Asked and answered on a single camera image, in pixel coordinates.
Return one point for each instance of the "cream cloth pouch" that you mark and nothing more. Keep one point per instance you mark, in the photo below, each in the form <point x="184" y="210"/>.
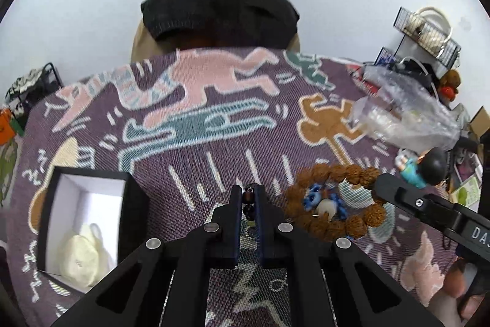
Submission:
<point x="82" y="258"/>

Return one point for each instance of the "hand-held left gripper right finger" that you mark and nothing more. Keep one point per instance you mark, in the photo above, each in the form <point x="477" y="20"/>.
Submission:
<point x="261" y="213"/>

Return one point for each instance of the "black jewelry box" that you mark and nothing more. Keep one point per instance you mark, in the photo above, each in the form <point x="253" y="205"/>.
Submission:
<point x="132" y="212"/>

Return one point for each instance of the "pile of papers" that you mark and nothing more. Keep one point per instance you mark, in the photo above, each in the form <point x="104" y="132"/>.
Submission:
<point x="469" y="185"/>

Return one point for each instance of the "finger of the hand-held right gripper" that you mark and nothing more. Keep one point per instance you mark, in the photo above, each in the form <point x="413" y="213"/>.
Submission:
<point x="405" y="196"/>

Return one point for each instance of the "clear plastic bag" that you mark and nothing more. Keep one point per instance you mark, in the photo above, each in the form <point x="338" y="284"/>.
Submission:
<point x="405" y="108"/>

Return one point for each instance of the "printed blanket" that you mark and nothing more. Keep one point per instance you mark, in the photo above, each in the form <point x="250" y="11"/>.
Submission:
<point x="214" y="143"/>

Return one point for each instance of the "blue toy figure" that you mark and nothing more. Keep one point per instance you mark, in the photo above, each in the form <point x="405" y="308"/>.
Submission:
<point x="411" y="168"/>

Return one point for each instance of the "black knit cloth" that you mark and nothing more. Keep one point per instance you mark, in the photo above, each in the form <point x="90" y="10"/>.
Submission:
<point x="218" y="11"/>

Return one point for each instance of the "person's right hand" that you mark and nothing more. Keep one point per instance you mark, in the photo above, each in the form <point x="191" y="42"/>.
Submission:
<point x="446" y="302"/>

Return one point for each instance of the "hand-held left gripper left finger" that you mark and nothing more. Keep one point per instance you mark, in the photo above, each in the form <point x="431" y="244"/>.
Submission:
<point x="234" y="213"/>

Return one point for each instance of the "black ball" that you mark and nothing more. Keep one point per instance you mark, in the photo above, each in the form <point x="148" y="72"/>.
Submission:
<point x="434" y="161"/>

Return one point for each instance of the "cardboard box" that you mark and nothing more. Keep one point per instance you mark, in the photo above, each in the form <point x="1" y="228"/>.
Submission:
<point x="480" y="124"/>

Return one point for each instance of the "brown plush toy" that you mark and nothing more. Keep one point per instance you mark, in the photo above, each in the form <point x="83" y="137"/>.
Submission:
<point x="450" y="83"/>

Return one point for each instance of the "orange bag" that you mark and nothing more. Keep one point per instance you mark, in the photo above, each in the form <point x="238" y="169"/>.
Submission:
<point x="7" y="122"/>

